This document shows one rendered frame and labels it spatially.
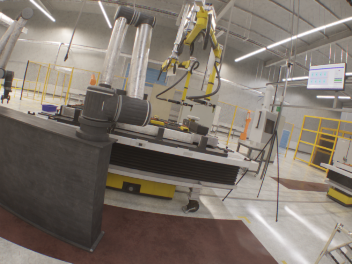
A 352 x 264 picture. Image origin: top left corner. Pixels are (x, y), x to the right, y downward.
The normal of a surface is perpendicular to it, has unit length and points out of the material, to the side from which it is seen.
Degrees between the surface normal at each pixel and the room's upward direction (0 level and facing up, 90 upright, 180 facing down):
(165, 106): 90
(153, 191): 90
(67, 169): 90
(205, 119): 90
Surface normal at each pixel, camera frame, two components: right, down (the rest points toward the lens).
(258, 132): -0.81, -0.13
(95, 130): 0.54, 0.22
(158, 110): 0.15, 0.15
